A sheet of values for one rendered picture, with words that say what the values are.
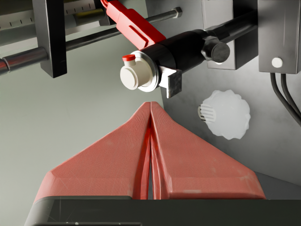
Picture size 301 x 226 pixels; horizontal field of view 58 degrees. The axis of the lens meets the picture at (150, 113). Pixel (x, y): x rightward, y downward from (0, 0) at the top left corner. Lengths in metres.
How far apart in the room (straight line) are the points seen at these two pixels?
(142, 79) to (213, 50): 0.05
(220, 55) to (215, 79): 0.33
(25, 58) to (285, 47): 0.27
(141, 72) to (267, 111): 0.36
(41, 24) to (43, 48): 0.03
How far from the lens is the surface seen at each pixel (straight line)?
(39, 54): 0.35
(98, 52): 0.50
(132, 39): 0.21
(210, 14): 0.32
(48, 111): 0.46
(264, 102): 0.50
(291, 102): 0.29
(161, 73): 0.17
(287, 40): 0.29
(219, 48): 0.20
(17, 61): 0.34
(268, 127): 0.51
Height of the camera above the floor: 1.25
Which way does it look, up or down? 38 degrees down
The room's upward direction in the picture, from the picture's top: 122 degrees counter-clockwise
